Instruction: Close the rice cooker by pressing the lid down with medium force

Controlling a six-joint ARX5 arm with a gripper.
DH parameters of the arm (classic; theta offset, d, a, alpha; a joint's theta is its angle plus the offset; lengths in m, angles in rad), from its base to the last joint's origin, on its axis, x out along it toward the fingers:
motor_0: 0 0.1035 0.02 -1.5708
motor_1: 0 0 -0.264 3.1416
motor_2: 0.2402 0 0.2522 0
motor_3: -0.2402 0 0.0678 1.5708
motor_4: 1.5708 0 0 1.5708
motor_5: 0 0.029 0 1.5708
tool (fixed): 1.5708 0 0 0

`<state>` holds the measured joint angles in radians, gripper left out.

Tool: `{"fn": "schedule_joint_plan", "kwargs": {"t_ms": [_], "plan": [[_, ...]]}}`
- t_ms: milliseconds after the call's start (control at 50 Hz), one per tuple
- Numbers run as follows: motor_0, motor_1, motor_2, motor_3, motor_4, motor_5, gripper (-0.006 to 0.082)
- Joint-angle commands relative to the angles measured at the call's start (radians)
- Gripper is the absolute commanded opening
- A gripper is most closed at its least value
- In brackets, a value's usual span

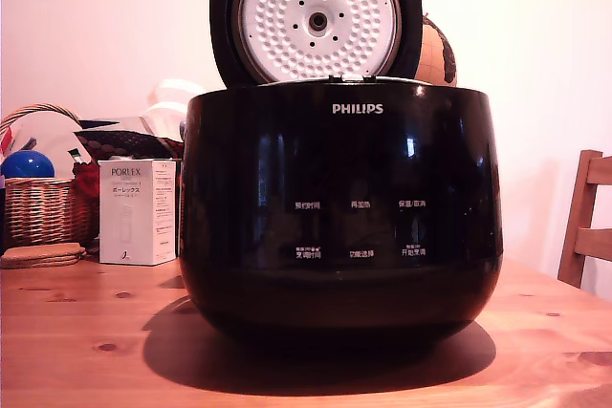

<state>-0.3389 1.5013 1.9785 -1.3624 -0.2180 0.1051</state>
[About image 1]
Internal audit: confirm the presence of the red knitted item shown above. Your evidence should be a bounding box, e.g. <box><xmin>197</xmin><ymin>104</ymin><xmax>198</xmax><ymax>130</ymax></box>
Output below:
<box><xmin>71</xmin><ymin>161</ymin><xmax>100</xmax><ymax>199</ymax></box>

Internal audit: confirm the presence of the blue ball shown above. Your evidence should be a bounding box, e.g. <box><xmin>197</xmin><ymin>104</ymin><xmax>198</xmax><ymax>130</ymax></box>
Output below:
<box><xmin>0</xmin><ymin>149</ymin><xmax>56</xmax><ymax>180</ymax></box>

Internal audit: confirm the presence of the dark patterned bag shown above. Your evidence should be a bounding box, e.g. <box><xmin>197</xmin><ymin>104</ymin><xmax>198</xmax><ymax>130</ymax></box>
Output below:
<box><xmin>74</xmin><ymin>116</ymin><xmax>186</xmax><ymax>161</ymax></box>

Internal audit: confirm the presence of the cork coaster stack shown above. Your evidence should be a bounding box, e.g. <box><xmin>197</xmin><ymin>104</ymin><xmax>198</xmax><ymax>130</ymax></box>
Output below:
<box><xmin>0</xmin><ymin>242</ymin><xmax>87</xmax><ymax>269</ymax></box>

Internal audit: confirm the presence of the white Porlex box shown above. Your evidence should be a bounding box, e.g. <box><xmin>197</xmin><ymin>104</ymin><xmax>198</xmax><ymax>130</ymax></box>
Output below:
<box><xmin>98</xmin><ymin>158</ymin><xmax>178</xmax><ymax>267</ymax></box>

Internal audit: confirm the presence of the white plastic bag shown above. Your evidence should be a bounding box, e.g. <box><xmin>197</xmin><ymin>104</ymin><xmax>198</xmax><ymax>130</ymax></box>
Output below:
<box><xmin>141</xmin><ymin>78</ymin><xmax>207</xmax><ymax>135</ymax></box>

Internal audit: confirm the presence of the cork globe on metal stand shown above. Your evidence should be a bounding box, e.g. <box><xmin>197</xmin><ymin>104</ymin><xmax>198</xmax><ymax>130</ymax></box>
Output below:
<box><xmin>413</xmin><ymin>12</ymin><xmax>459</xmax><ymax>89</ymax></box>

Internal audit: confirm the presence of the black Philips rice cooker body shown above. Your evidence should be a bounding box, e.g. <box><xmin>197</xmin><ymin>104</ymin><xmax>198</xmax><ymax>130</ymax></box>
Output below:
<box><xmin>179</xmin><ymin>76</ymin><xmax>504</xmax><ymax>340</ymax></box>

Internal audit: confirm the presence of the black rice cooker lid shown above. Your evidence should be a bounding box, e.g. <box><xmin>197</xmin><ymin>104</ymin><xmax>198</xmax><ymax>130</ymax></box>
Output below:
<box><xmin>208</xmin><ymin>0</ymin><xmax>425</xmax><ymax>89</ymax></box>

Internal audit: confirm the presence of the wooden chair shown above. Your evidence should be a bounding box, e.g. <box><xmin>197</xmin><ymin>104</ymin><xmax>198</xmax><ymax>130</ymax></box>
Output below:
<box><xmin>557</xmin><ymin>149</ymin><xmax>612</xmax><ymax>290</ymax></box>

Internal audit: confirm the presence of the wicker basket with handle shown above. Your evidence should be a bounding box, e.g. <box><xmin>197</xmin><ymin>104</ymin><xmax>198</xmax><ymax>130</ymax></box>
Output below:
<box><xmin>0</xmin><ymin>102</ymin><xmax>99</xmax><ymax>249</ymax></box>

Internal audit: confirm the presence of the white printed paper bag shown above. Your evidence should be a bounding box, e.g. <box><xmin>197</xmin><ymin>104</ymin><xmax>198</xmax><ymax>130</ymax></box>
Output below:
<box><xmin>9</xmin><ymin>111</ymin><xmax>81</xmax><ymax>161</ymax></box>

